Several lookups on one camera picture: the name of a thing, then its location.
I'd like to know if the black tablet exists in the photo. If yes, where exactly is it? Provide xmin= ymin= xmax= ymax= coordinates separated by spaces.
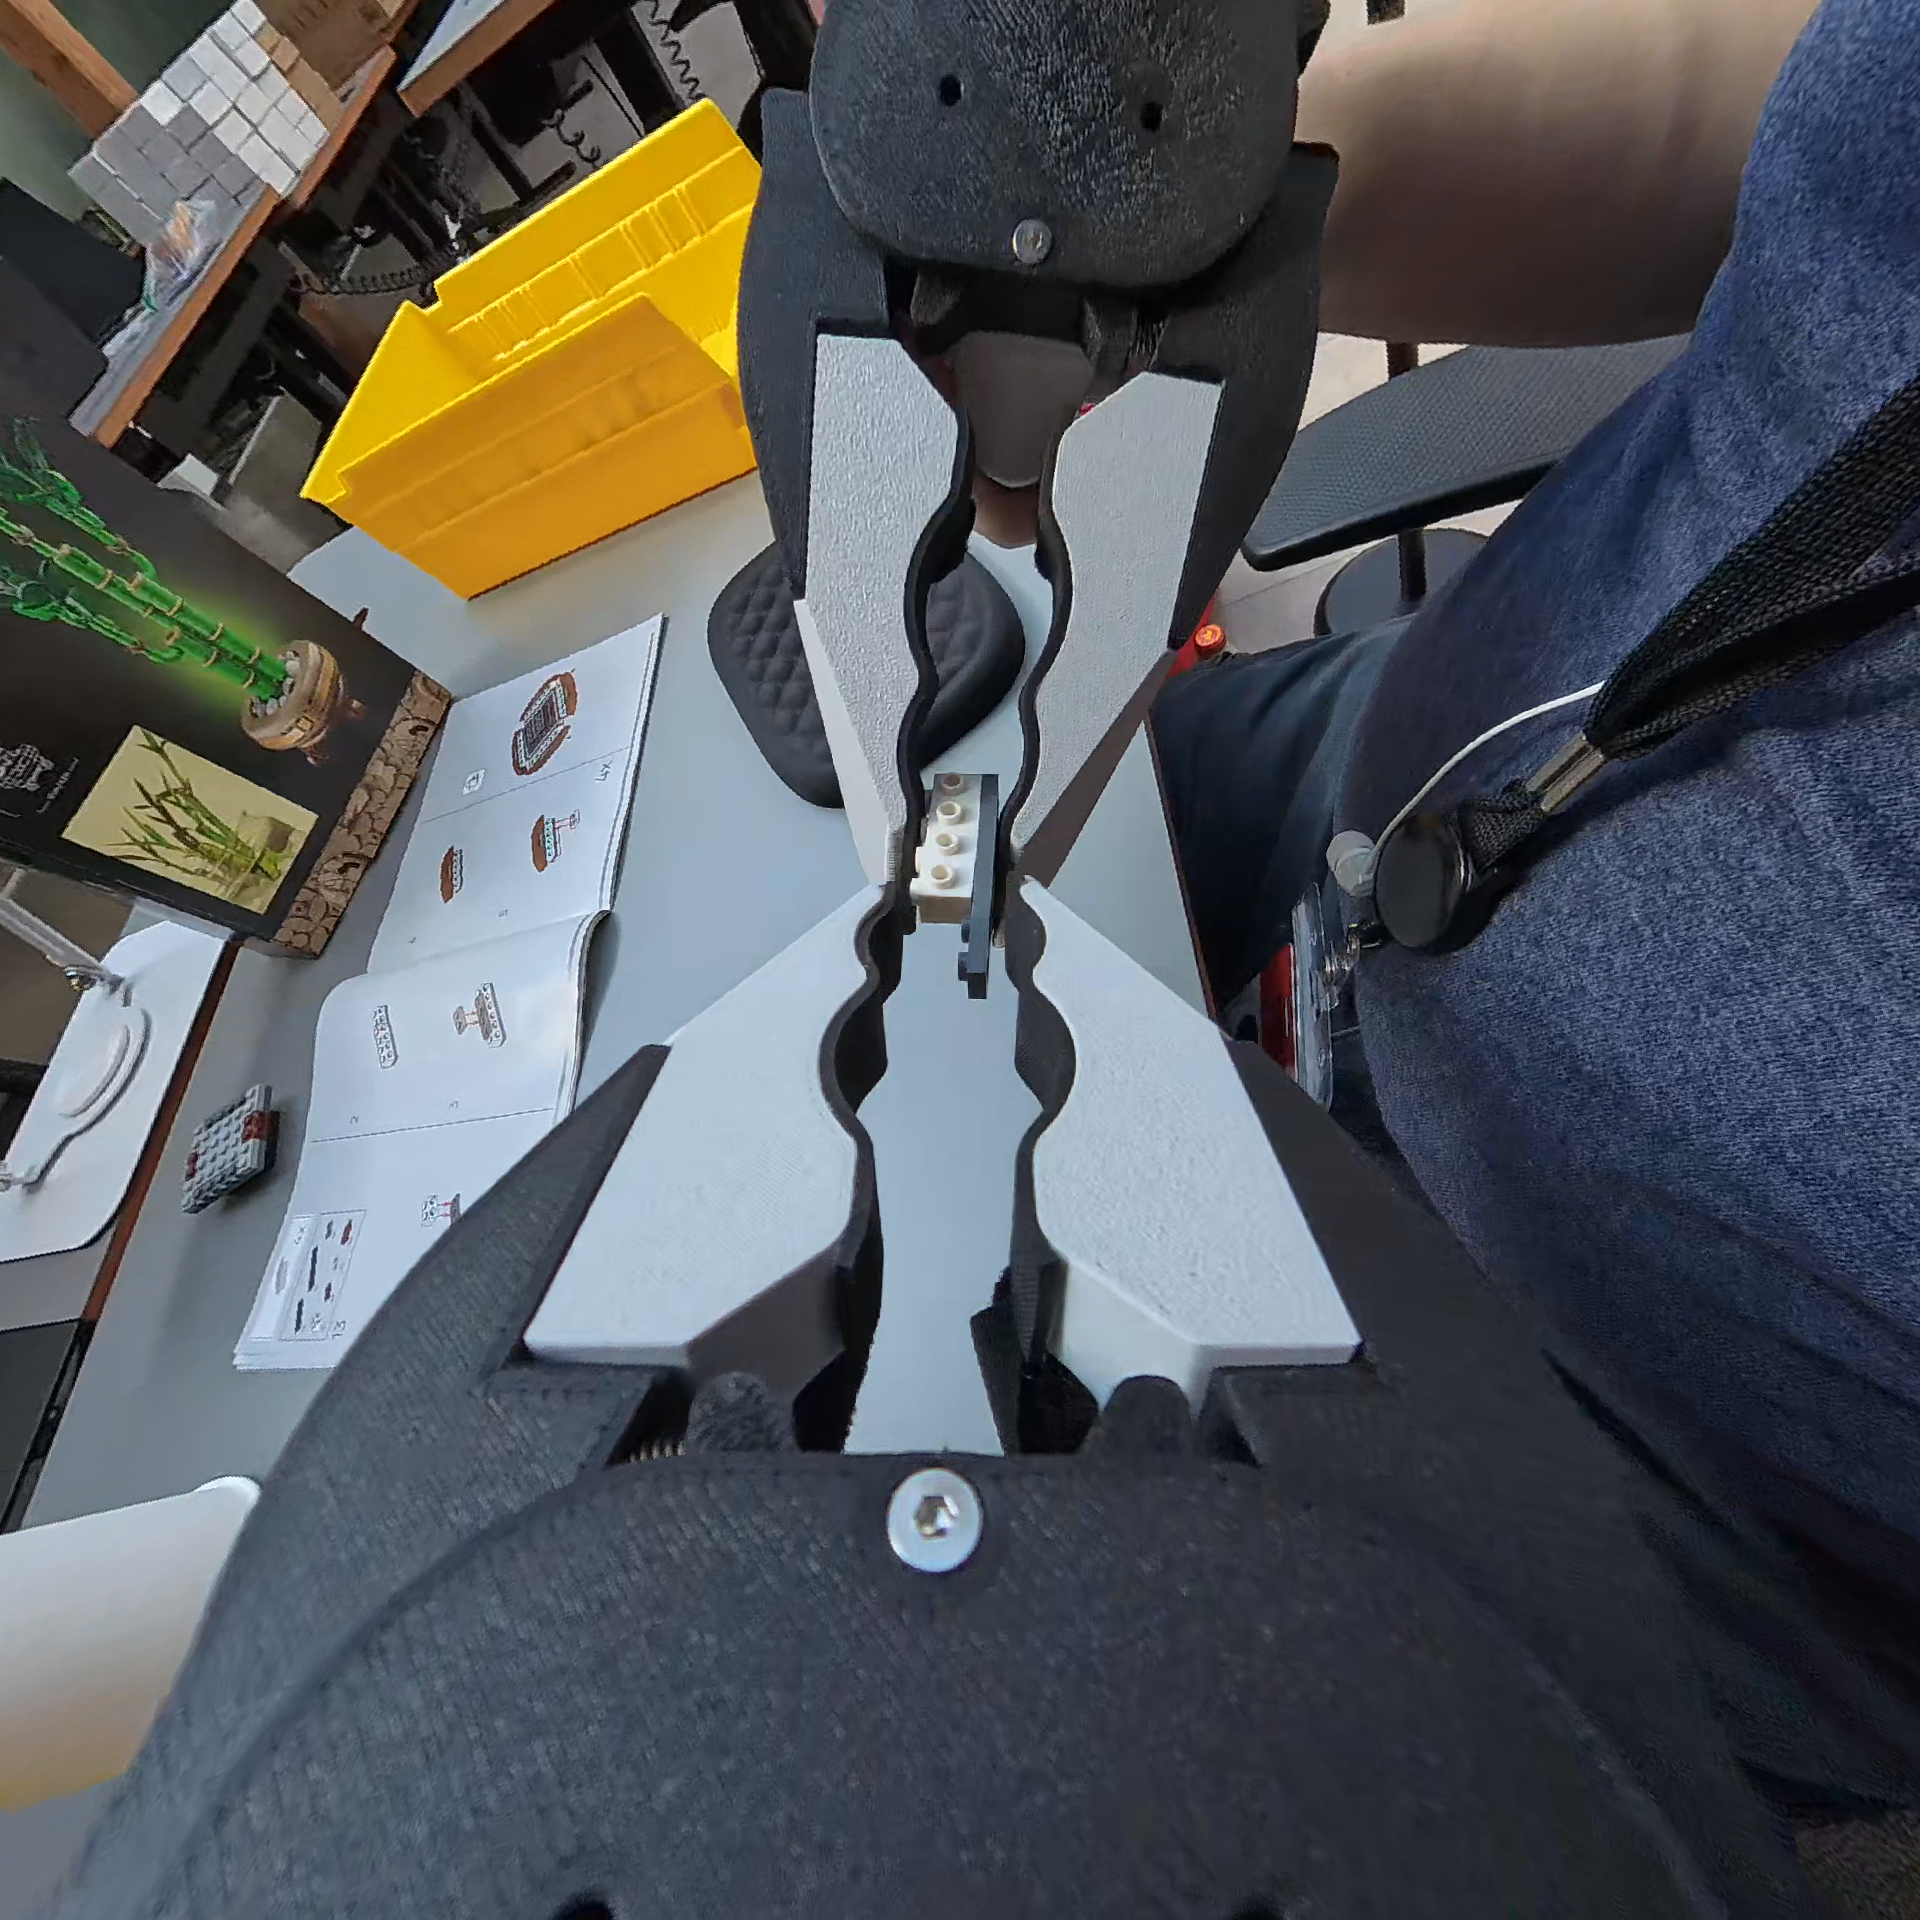
xmin=0 ymin=1319 xmax=89 ymax=1529

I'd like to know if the white tablet stand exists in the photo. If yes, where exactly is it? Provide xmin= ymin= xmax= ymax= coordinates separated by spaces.
xmin=0 ymin=869 xmax=241 ymax=1274

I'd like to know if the black quilted armrest pad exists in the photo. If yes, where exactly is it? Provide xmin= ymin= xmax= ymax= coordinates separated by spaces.
xmin=709 ymin=546 xmax=1028 ymax=812

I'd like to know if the black lego plate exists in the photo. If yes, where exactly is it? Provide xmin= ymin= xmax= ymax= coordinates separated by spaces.
xmin=956 ymin=771 xmax=1015 ymax=1002

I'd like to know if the grey lego assembly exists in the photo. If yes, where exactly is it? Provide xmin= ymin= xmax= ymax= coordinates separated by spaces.
xmin=181 ymin=1081 xmax=283 ymax=1218

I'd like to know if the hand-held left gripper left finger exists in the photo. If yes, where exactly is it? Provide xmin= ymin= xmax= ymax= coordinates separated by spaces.
xmin=522 ymin=882 xmax=902 ymax=1420

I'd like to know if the bamboo lego set box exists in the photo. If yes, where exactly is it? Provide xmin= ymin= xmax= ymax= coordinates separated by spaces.
xmin=0 ymin=411 xmax=456 ymax=962

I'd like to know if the black badge reel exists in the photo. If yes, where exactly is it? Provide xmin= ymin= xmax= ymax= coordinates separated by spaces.
xmin=1368 ymin=815 xmax=1485 ymax=957

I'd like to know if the black mesh office chair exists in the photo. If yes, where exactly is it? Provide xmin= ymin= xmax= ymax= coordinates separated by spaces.
xmin=1242 ymin=336 xmax=1690 ymax=644

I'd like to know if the red id badge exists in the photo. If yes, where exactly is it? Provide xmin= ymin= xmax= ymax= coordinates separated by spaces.
xmin=1257 ymin=884 xmax=1381 ymax=1089

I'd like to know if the person's blue shirt torso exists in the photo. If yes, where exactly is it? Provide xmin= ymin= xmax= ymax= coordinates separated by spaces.
xmin=1146 ymin=0 xmax=1920 ymax=1920

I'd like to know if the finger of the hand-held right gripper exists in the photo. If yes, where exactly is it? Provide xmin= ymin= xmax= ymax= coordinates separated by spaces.
xmin=995 ymin=366 xmax=1227 ymax=890
xmin=792 ymin=329 xmax=980 ymax=905

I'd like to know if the lego instruction booklet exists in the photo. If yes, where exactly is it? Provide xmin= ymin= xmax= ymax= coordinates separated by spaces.
xmin=232 ymin=612 xmax=673 ymax=1374

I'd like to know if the person's right forearm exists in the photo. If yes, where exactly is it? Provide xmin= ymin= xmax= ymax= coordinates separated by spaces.
xmin=1295 ymin=0 xmax=1825 ymax=357

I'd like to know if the stack of grey white boxes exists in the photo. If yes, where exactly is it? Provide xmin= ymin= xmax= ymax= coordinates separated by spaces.
xmin=66 ymin=0 xmax=337 ymax=246

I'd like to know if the cardboard box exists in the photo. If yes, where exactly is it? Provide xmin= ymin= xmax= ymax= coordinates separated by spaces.
xmin=263 ymin=0 xmax=426 ymax=88

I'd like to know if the white earbud cable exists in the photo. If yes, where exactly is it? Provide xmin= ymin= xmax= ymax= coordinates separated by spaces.
xmin=1327 ymin=677 xmax=1610 ymax=901

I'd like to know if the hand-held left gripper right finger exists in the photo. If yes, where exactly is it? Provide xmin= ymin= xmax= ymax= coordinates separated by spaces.
xmin=1009 ymin=882 xmax=1371 ymax=1412

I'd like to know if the black lanyard strap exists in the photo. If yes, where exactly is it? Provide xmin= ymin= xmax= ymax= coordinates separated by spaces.
xmin=1463 ymin=373 xmax=1920 ymax=887

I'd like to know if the white paper cup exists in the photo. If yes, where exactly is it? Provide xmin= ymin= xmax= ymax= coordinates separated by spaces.
xmin=0 ymin=1473 xmax=268 ymax=1823

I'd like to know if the yellow plastic bin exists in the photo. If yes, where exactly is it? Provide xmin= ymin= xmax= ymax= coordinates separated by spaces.
xmin=300 ymin=96 xmax=770 ymax=602

